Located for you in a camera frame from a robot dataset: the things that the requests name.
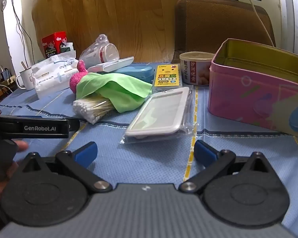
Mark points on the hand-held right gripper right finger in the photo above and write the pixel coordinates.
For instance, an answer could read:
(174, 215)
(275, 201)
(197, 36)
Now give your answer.
(205, 152)

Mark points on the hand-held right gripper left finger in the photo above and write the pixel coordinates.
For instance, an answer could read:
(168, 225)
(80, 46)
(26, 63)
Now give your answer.
(85, 153)

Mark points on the cotton swab pack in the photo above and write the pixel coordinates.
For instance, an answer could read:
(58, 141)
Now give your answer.
(92, 109)

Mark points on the white phone case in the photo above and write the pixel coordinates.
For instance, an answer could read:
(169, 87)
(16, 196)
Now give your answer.
(158, 114)

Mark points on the pink tin box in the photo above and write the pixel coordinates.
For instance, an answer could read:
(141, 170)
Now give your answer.
(238, 99)

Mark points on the pink plush toy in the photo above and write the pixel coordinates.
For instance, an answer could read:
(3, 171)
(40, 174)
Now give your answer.
(76, 81)

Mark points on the green cloth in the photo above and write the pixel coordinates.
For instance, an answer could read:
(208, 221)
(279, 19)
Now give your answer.
(119, 86)

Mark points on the blue plastic case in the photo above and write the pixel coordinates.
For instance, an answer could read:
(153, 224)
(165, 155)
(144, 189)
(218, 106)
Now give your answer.
(141, 73)

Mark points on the person's left hand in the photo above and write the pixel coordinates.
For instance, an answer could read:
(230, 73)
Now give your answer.
(21, 146)

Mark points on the white enamel mug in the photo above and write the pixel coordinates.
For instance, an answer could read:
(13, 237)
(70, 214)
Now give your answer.
(26, 79)

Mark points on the power strip with plugs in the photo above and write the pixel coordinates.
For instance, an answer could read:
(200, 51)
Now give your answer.
(1, 81)

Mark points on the blue tablecloth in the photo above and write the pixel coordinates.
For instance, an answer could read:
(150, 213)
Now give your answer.
(139, 158)

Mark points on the white tissue pack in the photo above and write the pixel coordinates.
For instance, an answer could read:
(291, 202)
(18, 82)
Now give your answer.
(52, 76)

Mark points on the pink cup container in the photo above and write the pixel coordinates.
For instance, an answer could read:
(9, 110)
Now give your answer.
(193, 72)

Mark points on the yellow card packet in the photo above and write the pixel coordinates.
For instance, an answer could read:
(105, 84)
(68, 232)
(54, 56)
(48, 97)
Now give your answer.
(167, 78)

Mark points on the red printed box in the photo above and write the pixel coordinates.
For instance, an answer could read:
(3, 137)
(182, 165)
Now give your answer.
(53, 44)

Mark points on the white green packet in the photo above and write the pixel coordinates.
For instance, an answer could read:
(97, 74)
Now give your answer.
(68, 47)

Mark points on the white flat box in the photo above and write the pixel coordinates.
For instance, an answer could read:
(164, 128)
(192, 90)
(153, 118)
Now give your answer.
(114, 65)

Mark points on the plastic-wrapped cup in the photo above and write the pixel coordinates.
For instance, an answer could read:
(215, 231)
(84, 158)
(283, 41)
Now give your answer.
(101, 53)

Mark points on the wooden board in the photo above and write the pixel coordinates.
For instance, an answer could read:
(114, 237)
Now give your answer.
(114, 17)

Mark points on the frosted glass sliding door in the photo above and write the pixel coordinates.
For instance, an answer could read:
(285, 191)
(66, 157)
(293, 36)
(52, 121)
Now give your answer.
(295, 17)

